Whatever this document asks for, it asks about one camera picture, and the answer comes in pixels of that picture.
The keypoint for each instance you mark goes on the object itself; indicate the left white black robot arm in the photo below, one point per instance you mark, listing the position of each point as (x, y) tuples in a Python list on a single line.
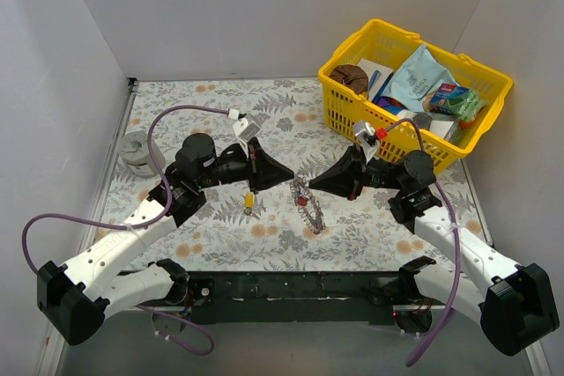
[(80, 294)]

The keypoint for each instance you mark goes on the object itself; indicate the grey tape roll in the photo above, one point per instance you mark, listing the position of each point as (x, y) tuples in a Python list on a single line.
[(134, 152)]

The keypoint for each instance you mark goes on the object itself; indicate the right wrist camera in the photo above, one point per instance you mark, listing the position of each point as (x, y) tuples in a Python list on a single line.
[(365, 134)]

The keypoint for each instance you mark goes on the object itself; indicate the floral patterned table mat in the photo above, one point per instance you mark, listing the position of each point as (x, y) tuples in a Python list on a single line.
[(359, 235)]

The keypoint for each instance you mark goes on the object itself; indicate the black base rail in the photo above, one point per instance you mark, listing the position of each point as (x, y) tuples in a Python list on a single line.
[(374, 297)]

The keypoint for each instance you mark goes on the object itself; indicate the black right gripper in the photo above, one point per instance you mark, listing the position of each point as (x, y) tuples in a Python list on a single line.
[(358, 173)]

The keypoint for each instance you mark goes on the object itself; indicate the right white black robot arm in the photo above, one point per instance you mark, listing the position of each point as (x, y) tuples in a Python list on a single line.
[(513, 304)]

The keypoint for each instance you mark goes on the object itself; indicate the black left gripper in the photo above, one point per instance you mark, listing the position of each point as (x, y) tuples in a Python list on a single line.
[(254, 165)]

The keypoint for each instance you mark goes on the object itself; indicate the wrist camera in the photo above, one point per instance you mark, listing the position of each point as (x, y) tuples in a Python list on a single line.
[(365, 134), (245, 129)]

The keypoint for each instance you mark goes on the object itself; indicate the brown round bread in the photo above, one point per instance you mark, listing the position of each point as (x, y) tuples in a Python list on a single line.
[(352, 77)]

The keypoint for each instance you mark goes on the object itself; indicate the red key tag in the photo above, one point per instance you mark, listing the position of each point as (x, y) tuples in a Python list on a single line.
[(302, 201)]

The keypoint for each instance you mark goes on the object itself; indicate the white box in basket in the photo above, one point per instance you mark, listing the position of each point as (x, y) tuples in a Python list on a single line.
[(378, 77)]

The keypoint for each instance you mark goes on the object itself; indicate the yellow plastic shopping basket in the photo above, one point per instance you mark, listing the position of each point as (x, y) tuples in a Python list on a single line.
[(386, 44)]

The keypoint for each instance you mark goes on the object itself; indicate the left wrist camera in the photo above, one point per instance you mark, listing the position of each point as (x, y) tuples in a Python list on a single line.
[(245, 129)]

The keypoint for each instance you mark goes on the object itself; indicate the yellow key tag with key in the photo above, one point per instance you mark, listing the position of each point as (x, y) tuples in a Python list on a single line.
[(251, 208)]

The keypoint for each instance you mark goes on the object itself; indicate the light blue chips bag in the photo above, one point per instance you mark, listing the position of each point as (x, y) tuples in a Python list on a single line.
[(419, 75)]

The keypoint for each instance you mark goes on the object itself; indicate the green wrapped package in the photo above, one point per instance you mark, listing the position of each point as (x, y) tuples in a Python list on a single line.
[(455, 100)]

